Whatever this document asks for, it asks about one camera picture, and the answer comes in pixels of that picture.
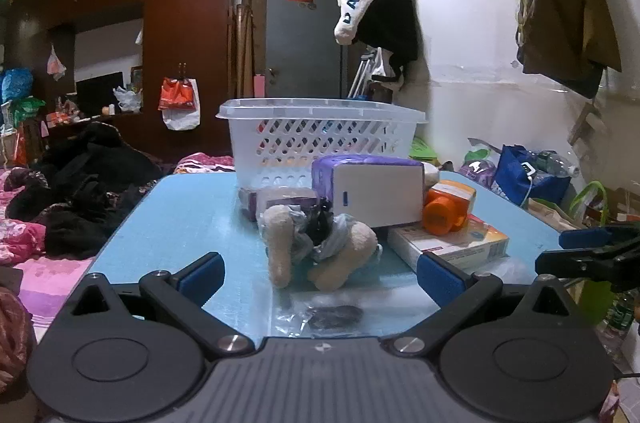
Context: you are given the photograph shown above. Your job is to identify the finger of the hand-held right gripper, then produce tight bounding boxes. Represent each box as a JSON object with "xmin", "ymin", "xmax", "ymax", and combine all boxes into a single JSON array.
[
  {"xmin": 534, "ymin": 245, "xmax": 640, "ymax": 295},
  {"xmin": 559, "ymin": 224, "xmax": 640, "ymax": 255}
]

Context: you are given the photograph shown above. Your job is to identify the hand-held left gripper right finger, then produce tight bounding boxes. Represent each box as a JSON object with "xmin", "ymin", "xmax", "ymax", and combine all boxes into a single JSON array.
[{"xmin": 382, "ymin": 251, "xmax": 586, "ymax": 358}]

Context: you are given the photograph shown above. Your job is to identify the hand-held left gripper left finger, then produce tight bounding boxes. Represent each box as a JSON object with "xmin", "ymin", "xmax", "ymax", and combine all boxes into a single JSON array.
[{"xmin": 67, "ymin": 251, "xmax": 253, "ymax": 358}]

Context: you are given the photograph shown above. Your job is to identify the white plastic lattice basket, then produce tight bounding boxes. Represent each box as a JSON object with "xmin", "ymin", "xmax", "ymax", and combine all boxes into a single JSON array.
[{"xmin": 216, "ymin": 98, "xmax": 429, "ymax": 190}]

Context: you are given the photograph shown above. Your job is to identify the white orange flat box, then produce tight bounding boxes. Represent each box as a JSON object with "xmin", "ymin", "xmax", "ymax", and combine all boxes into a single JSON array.
[{"xmin": 387, "ymin": 213, "xmax": 511, "ymax": 273}]

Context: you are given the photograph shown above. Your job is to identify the orange pill bottle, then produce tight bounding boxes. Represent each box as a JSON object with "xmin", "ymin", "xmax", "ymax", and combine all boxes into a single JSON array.
[{"xmin": 422, "ymin": 180, "xmax": 478, "ymax": 236}]

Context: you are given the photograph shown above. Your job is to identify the beige plush toy in bag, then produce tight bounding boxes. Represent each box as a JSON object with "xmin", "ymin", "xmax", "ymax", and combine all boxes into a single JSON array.
[{"xmin": 256, "ymin": 198, "xmax": 384, "ymax": 291}]

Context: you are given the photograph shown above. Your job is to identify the clear water bottle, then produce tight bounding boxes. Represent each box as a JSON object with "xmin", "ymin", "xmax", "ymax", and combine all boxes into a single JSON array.
[{"xmin": 529, "ymin": 150, "xmax": 582, "ymax": 179}]

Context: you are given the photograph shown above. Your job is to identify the small purple box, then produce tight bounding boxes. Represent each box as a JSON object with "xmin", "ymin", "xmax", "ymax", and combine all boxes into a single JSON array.
[{"xmin": 239, "ymin": 186, "xmax": 318, "ymax": 222}]

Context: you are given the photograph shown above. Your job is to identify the blue shopping bag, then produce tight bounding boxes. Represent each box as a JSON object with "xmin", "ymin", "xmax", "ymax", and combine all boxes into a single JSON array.
[{"xmin": 494, "ymin": 144, "xmax": 572, "ymax": 210}]

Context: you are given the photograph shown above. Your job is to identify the purple white tissue pack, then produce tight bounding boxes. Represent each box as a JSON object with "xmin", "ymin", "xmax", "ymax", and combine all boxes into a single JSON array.
[{"xmin": 311, "ymin": 154, "xmax": 427, "ymax": 225}]

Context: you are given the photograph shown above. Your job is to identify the clear bag with dark item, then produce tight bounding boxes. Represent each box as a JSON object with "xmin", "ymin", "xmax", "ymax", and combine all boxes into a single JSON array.
[{"xmin": 272, "ymin": 298, "xmax": 367, "ymax": 337}]

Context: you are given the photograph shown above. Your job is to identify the purple plastic bag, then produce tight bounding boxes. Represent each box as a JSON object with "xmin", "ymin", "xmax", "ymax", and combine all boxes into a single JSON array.
[{"xmin": 456, "ymin": 143, "xmax": 502, "ymax": 190}]

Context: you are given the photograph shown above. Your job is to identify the pile of dark clothes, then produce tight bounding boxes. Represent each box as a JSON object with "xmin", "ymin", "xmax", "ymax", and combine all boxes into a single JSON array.
[{"xmin": 6, "ymin": 120, "xmax": 175, "ymax": 262}]

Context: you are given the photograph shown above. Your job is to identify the pink floral blanket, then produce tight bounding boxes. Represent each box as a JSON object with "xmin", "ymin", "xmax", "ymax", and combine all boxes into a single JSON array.
[{"xmin": 0, "ymin": 153, "xmax": 237, "ymax": 344}]

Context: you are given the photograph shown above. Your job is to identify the orange white plastic bag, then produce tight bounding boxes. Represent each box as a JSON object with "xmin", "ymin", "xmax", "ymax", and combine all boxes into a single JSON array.
[{"xmin": 157, "ymin": 76, "xmax": 201, "ymax": 132}]

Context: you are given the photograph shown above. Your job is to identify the crumpled white plastic bag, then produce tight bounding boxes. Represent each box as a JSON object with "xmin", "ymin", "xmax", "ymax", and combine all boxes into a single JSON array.
[{"xmin": 113, "ymin": 85, "xmax": 143, "ymax": 113}]

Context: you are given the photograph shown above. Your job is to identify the black television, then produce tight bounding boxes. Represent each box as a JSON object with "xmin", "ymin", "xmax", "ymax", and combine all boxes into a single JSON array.
[{"xmin": 75, "ymin": 72, "xmax": 125, "ymax": 117}]

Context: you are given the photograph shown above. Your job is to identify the metal crutches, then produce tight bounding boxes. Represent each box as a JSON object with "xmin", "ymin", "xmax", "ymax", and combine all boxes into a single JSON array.
[{"xmin": 347, "ymin": 46, "xmax": 385, "ymax": 100}]

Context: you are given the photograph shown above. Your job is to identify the olive hanging tote bag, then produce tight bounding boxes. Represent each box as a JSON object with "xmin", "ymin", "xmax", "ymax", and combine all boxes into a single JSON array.
[{"xmin": 515, "ymin": 0, "xmax": 624, "ymax": 100}]

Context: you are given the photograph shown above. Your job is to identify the leaning wooden planks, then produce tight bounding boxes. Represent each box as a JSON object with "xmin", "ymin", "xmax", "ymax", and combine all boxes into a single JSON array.
[{"xmin": 234, "ymin": 0, "xmax": 267, "ymax": 100}]

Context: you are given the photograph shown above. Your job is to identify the dark red wooden wardrobe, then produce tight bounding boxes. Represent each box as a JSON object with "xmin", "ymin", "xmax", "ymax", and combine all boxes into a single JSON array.
[{"xmin": 9, "ymin": 0, "xmax": 239, "ymax": 165}]

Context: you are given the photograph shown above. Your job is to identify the black hanging garment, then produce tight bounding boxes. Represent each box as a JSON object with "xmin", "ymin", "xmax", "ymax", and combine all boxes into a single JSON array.
[{"xmin": 356, "ymin": 0, "xmax": 427, "ymax": 90}]

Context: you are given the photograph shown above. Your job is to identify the grey metal door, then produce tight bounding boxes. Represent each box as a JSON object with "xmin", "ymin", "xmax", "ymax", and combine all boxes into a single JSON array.
[{"xmin": 265, "ymin": 0, "xmax": 351, "ymax": 100}]

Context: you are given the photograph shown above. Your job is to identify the small white hanging bag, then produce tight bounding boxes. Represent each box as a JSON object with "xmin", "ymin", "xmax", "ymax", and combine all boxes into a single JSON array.
[{"xmin": 47, "ymin": 45, "xmax": 67, "ymax": 82}]

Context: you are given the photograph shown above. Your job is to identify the shiny blue plastic bags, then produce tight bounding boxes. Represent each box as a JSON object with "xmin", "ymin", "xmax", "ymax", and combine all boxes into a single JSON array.
[{"xmin": 0, "ymin": 67, "xmax": 34, "ymax": 105}]

